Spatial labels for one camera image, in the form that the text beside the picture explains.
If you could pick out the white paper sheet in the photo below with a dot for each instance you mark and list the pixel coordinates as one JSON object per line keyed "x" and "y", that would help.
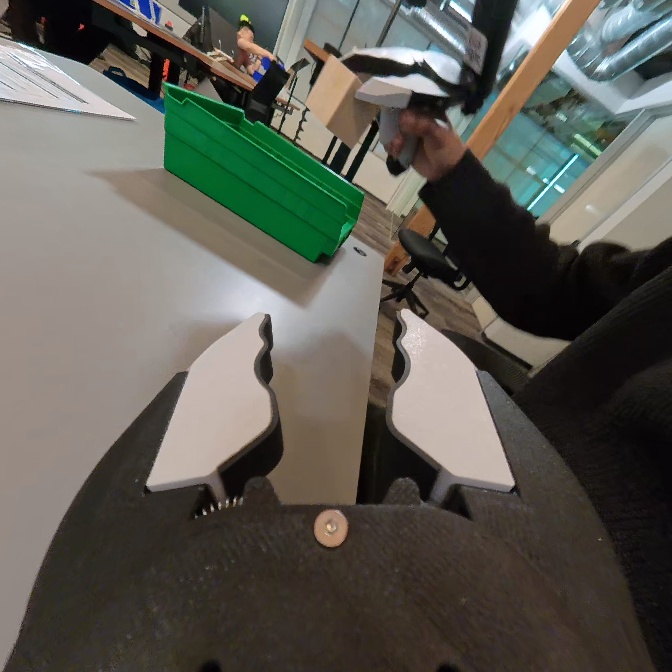
{"x": 47, "y": 84}

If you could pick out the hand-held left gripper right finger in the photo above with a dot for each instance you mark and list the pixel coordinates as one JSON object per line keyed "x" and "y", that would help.
{"x": 446, "y": 414}

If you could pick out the black office stool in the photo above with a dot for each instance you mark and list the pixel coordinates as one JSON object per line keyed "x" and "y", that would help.
{"x": 425, "y": 252}

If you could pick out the person's right hand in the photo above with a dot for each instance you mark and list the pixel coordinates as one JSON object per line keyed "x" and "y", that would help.
{"x": 435, "y": 149}

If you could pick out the wooden table with black legs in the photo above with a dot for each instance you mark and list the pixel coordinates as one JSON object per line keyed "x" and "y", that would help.
{"x": 314, "y": 49}
{"x": 210, "y": 60}

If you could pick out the person's right forearm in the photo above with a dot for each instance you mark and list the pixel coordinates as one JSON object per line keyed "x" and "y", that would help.
{"x": 514, "y": 252}

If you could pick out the wooden post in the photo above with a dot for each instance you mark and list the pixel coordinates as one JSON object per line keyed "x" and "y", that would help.
{"x": 530, "y": 73}

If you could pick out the green plastic bin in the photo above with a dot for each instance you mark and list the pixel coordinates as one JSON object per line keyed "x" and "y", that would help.
{"x": 252, "y": 183}

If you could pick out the silver ventilation ducts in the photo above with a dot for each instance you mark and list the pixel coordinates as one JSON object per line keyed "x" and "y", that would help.
{"x": 624, "y": 36}

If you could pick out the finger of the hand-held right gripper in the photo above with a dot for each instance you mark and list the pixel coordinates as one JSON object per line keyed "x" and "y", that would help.
{"x": 393, "y": 55}
{"x": 386, "y": 90}

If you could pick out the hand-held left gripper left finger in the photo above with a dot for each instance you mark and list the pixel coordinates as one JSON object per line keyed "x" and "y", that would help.
{"x": 220, "y": 409}

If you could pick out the tan wooden board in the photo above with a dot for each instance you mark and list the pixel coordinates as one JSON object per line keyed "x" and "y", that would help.
{"x": 336, "y": 99}

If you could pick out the grey desk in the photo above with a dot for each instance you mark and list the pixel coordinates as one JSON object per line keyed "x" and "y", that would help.
{"x": 105, "y": 294}

